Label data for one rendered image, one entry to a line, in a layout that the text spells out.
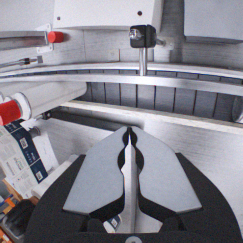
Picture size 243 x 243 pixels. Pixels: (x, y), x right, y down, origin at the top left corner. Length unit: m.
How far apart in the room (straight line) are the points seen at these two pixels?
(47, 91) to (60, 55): 0.22
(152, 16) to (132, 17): 0.03
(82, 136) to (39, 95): 0.22
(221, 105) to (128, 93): 0.18
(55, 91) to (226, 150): 0.40
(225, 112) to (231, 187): 0.26
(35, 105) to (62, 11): 0.23
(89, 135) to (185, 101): 0.27
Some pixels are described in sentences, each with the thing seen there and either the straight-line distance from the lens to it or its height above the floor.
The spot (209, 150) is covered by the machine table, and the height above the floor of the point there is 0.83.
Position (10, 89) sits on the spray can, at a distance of 0.37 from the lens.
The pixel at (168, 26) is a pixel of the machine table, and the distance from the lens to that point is 0.33.
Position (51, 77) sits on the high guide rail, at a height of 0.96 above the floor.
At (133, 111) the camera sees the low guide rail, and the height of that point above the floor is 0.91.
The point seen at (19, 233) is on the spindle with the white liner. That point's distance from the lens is 0.44.
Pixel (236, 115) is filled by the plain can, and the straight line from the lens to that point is 0.28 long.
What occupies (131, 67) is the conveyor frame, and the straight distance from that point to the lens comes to 0.30.
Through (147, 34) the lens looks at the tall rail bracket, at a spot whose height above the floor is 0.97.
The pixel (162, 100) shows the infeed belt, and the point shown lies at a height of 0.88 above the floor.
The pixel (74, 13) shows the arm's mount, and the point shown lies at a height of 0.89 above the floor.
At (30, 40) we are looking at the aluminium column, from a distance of 0.49.
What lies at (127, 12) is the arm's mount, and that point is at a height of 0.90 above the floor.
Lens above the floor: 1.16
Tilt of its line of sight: 53 degrees down
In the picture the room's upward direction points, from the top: 133 degrees counter-clockwise
